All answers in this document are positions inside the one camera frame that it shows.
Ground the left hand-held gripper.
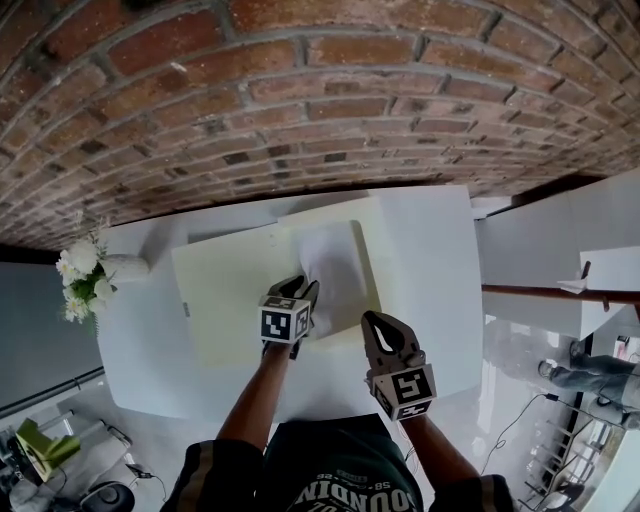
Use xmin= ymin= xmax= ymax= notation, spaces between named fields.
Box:
xmin=258 ymin=274 xmax=321 ymax=360

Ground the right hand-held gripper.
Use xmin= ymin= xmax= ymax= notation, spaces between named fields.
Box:
xmin=360 ymin=309 xmax=439 ymax=422

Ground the white A4 paper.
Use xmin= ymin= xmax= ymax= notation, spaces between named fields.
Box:
xmin=298 ymin=224 xmax=369 ymax=341

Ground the person's right forearm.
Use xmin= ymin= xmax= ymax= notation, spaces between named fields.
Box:
xmin=399 ymin=412 xmax=484 ymax=494

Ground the person's left forearm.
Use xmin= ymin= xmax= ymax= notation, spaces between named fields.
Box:
xmin=215 ymin=342 xmax=294 ymax=454

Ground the white desk with drawers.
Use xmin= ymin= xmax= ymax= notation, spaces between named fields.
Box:
xmin=97 ymin=184 xmax=484 ymax=420

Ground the person's dark green shirt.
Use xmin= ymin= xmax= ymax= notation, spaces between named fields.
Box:
xmin=162 ymin=412 xmax=516 ymax=512

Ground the brown wooden coat rack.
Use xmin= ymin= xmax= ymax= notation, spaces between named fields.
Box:
xmin=482 ymin=262 xmax=640 ymax=321

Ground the white cabinet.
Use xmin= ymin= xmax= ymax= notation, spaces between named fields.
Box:
xmin=472 ymin=167 xmax=640 ymax=341

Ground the white vase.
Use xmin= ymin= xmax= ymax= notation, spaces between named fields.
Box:
xmin=102 ymin=253 xmax=150 ymax=285

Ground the white flower bouquet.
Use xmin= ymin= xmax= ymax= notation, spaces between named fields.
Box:
xmin=55 ymin=209 xmax=119 ymax=336

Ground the grey refrigerator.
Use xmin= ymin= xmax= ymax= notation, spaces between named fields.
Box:
xmin=0 ymin=259 xmax=106 ymax=416

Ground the black white rounded pack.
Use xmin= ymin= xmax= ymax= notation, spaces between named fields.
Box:
xmin=79 ymin=479 xmax=136 ymax=512

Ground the yellow-green cloth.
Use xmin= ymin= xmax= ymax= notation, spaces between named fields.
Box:
xmin=14 ymin=418 xmax=82 ymax=484

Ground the black power adapter cable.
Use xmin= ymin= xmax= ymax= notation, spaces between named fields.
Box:
xmin=127 ymin=464 xmax=167 ymax=502
xmin=479 ymin=392 xmax=561 ymax=476

